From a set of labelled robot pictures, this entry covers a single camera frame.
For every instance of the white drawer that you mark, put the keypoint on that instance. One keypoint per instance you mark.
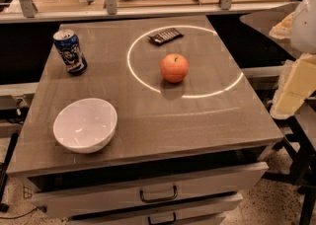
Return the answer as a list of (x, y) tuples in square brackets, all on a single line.
[(109, 197), (203, 211)]

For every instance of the upper white drawer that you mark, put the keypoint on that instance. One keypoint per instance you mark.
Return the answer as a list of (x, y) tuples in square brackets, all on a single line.
[(109, 197)]

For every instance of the black lower drawer handle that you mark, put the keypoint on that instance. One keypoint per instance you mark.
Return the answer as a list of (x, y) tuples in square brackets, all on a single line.
[(163, 219)]

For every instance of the orange-red apple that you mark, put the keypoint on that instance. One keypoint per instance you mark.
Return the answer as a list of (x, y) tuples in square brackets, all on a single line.
[(174, 67)]

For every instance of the dark snack bar packet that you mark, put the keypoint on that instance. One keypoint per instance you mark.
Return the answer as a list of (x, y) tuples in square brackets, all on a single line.
[(165, 36)]

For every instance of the lower white drawer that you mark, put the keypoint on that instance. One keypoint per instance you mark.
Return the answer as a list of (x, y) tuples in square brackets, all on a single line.
[(203, 211)]

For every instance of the blue soda can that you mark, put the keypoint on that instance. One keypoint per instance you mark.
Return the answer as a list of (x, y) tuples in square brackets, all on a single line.
[(67, 45)]

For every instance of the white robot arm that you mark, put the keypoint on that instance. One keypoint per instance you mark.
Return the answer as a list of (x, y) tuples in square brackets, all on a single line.
[(297, 80)]

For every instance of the black metal stand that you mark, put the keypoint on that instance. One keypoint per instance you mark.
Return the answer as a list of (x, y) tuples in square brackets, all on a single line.
[(302, 171)]

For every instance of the black upper drawer handle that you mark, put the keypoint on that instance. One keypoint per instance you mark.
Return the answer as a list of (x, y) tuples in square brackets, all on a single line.
[(158, 195)]

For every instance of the black drawer handle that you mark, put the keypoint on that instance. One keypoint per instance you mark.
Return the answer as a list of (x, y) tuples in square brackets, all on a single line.
[(163, 219), (158, 195)]

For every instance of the white ceramic bowl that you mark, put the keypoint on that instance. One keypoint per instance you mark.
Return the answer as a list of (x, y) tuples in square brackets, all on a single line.
[(86, 126)]

